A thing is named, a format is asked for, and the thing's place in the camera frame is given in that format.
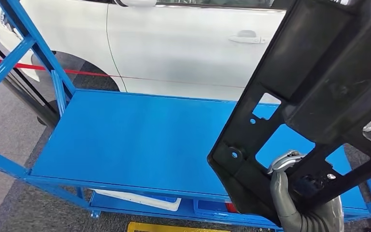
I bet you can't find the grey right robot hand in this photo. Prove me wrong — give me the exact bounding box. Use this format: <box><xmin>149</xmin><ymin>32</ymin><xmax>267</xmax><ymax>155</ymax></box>
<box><xmin>267</xmin><ymin>149</ymin><xmax>345</xmax><ymax>232</ymax></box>

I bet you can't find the black plastic plate frame part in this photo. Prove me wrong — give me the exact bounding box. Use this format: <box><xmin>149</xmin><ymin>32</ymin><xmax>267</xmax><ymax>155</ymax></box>
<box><xmin>207</xmin><ymin>0</ymin><xmax>371</xmax><ymax>226</ymax></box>

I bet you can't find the blue metal shelf rack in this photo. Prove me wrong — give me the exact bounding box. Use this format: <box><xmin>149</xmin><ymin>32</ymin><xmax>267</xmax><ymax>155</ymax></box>
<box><xmin>0</xmin><ymin>0</ymin><xmax>371</xmax><ymax>232</ymax></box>

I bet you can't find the red item in crate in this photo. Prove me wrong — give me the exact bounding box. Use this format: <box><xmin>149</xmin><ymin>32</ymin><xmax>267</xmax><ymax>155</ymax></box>
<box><xmin>225</xmin><ymin>202</ymin><xmax>240</xmax><ymax>214</ymax></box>

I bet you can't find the blue plastic crate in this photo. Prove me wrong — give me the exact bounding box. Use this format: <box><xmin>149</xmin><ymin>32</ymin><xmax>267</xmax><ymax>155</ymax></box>
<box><xmin>149</xmin><ymin>194</ymin><xmax>178</xmax><ymax>203</ymax></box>
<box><xmin>193</xmin><ymin>199</ymin><xmax>237</xmax><ymax>219</ymax></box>

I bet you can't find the white plastic crate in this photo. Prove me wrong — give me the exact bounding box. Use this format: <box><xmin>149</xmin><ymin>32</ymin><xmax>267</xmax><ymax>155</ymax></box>
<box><xmin>94</xmin><ymin>188</ymin><xmax>182</xmax><ymax>212</ymax></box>

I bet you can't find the white car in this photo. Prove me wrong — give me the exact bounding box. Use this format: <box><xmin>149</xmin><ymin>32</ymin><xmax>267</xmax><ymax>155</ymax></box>
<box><xmin>0</xmin><ymin>0</ymin><xmax>371</xmax><ymax>132</ymax></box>

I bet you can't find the red barrier belt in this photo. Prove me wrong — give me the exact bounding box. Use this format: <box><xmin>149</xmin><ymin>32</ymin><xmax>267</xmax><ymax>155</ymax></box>
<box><xmin>0</xmin><ymin>58</ymin><xmax>247</xmax><ymax>88</ymax></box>

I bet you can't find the white car door handle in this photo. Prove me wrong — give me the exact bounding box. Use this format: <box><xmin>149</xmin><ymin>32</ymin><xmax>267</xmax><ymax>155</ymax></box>
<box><xmin>228</xmin><ymin>29</ymin><xmax>270</xmax><ymax>44</ymax></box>

